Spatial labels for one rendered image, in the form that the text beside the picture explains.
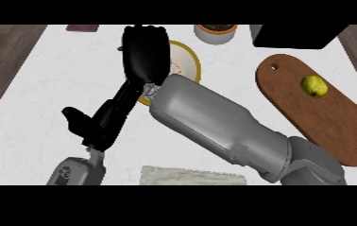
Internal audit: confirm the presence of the white bowl with yellow rim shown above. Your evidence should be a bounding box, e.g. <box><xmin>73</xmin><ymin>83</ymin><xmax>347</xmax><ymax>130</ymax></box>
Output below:
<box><xmin>123</xmin><ymin>40</ymin><xmax>203</xmax><ymax>107</ymax></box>

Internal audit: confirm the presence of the dark red flat object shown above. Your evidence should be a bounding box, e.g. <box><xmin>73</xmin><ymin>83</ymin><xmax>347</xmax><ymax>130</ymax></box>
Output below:
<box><xmin>63</xmin><ymin>24</ymin><xmax>100</xmax><ymax>33</ymax></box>

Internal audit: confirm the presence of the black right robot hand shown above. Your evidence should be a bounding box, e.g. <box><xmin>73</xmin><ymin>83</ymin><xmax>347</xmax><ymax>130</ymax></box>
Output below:
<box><xmin>119</xmin><ymin>24</ymin><xmax>170</xmax><ymax>87</ymax></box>

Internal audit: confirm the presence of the black appliance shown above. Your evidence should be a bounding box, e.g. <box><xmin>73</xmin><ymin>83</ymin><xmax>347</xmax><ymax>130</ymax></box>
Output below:
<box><xmin>247</xmin><ymin>24</ymin><xmax>350</xmax><ymax>50</ymax></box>

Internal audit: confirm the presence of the white pot with orange rim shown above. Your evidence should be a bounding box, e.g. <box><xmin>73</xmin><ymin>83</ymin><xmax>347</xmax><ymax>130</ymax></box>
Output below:
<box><xmin>191</xmin><ymin>24</ymin><xmax>238</xmax><ymax>46</ymax></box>

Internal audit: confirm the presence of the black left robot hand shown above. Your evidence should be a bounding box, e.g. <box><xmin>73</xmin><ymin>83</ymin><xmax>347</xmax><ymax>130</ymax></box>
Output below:
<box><xmin>60</xmin><ymin>78</ymin><xmax>144</xmax><ymax>152</ymax></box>

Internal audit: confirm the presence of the brown wooden cutting board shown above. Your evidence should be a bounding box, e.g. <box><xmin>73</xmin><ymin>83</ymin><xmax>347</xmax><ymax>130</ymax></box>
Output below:
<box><xmin>253</xmin><ymin>53</ymin><xmax>357</xmax><ymax>167</ymax></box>

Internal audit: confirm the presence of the yellow-green bell pepper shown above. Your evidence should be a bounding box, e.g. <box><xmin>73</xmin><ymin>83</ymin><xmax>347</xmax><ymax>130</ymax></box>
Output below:
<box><xmin>297</xmin><ymin>74</ymin><xmax>328</xmax><ymax>99</ymax></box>

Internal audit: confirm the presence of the grey cloth placemat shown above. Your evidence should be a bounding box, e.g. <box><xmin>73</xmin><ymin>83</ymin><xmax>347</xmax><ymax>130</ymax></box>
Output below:
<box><xmin>139</xmin><ymin>165</ymin><xmax>247</xmax><ymax>186</ymax></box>

